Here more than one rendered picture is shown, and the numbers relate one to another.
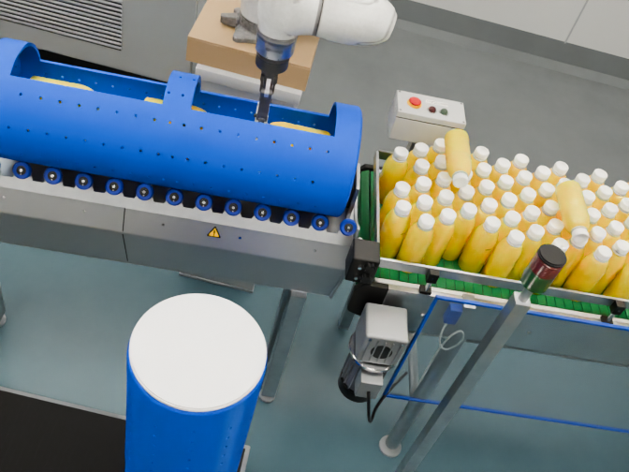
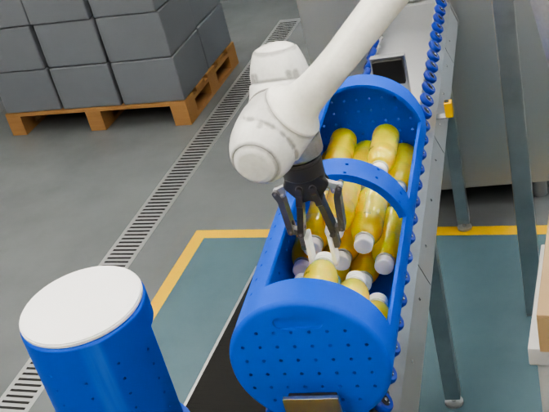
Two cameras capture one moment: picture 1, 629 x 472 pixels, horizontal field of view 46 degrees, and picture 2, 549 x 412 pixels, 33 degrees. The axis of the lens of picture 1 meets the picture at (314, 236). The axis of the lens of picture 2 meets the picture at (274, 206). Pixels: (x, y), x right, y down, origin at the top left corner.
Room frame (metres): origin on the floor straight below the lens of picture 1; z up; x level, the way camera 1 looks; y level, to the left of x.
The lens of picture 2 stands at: (2.04, -1.12, 2.15)
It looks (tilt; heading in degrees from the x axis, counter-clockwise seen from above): 30 degrees down; 119
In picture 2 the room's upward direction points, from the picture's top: 15 degrees counter-clockwise
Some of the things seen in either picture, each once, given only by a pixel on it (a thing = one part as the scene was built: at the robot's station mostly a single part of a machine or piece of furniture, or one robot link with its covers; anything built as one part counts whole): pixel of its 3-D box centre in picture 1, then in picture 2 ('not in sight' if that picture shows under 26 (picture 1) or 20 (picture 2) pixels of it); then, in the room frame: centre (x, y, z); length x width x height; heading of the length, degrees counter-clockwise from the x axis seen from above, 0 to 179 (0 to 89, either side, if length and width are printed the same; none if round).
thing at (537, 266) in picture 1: (547, 262); not in sight; (1.14, -0.49, 1.23); 0.06 x 0.06 x 0.04
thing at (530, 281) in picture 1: (538, 275); not in sight; (1.14, -0.49, 1.18); 0.06 x 0.06 x 0.05
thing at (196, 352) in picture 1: (198, 348); (81, 305); (0.81, 0.16, 1.03); 0.28 x 0.28 x 0.01
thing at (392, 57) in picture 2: not in sight; (390, 81); (1.21, 1.26, 1.00); 0.10 x 0.04 x 0.15; 10
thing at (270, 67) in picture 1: (270, 67); (305, 176); (1.38, 0.21, 1.33); 0.08 x 0.07 x 0.09; 10
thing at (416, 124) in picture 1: (426, 120); not in sight; (1.75, -0.21, 1.05); 0.20 x 0.10 x 0.10; 100
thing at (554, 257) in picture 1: (537, 277); not in sight; (1.14, -0.49, 1.18); 0.06 x 0.06 x 0.16
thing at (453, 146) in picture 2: not in sight; (455, 161); (1.16, 1.96, 0.31); 0.06 x 0.06 x 0.63; 10
